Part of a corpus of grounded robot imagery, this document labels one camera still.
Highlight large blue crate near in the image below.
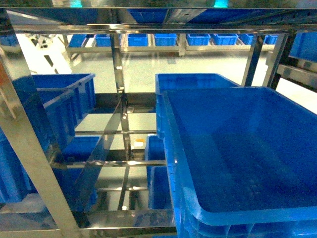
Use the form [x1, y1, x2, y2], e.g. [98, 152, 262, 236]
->
[163, 87, 317, 238]

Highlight blue crate behind near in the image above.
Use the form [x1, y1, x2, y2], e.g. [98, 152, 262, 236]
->
[155, 73, 239, 139]

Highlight blue crate left shelf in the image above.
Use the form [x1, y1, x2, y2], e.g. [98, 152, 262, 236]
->
[0, 74, 98, 203]

